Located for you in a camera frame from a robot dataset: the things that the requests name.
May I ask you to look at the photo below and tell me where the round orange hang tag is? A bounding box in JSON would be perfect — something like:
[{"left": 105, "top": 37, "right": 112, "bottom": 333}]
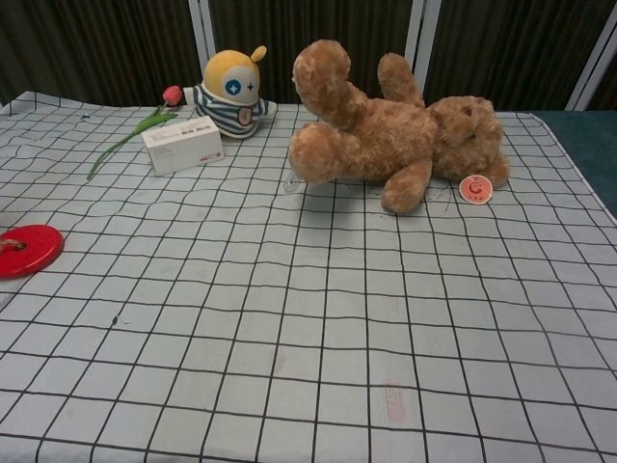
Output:
[{"left": 458, "top": 175, "right": 493, "bottom": 204}]

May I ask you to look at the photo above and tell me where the white cardboard box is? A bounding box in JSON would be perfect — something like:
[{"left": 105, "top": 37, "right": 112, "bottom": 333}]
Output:
[{"left": 140, "top": 115, "right": 225, "bottom": 177}]

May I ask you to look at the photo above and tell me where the dark pleated curtain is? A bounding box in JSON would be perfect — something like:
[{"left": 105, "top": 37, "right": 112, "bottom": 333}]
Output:
[{"left": 0, "top": 0, "right": 617, "bottom": 113}]

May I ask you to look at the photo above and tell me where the brown teddy bear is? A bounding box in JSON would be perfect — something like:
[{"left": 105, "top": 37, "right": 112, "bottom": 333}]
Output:
[{"left": 288, "top": 40, "right": 511, "bottom": 215}]

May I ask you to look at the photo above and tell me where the red disc with hole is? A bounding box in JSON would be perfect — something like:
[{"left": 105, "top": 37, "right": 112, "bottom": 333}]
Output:
[{"left": 0, "top": 224, "right": 66, "bottom": 281}]

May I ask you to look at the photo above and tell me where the yellow striped plush toy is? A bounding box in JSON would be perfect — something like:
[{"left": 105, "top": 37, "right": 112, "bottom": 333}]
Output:
[{"left": 185, "top": 44, "right": 277, "bottom": 142}]

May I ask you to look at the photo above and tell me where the white screen frame post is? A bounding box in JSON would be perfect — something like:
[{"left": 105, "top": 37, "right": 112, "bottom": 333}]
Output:
[
  {"left": 186, "top": 0, "right": 216, "bottom": 90},
  {"left": 564, "top": 17, "right": 617, "bottom": 112},
  {"left": 404, "top": 0, "right": 444, "bottom": 74}
]

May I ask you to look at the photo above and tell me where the grid-patterned light tablecloth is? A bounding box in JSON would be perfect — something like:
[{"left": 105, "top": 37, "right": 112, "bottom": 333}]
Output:
[{"left": 0, "top": 92, "right": 617, "bottom": 463}]

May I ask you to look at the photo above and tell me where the artificial pink tulip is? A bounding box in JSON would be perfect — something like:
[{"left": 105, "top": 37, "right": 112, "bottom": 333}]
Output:
[{"left": 86, "top": 85, "right": 186, "bottom": 180}]

